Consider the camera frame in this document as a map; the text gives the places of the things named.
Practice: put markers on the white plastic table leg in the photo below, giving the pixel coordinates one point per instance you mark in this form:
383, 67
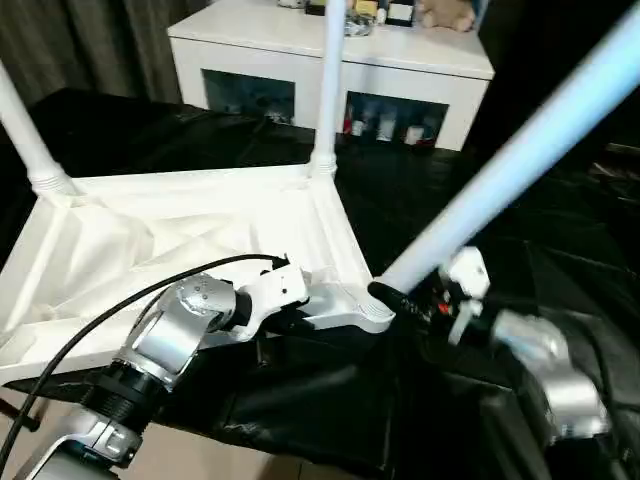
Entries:
328, 90
520, 150
25, 130

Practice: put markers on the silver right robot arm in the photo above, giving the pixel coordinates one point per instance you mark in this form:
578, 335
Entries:
550, 370

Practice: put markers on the black work mat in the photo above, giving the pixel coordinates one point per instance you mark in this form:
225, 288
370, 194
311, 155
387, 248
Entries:
330, 420

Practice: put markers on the small grey object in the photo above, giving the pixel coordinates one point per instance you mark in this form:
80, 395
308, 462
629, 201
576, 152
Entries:
356, 25

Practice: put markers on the white cabinet with glass doors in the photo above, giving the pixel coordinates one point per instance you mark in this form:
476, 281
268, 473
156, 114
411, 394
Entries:
250, 40

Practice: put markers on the grey curtain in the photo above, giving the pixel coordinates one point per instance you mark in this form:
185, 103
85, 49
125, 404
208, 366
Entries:
100, 40

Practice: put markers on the small dark picture frame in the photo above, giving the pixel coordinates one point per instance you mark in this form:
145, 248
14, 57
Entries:
400, 12

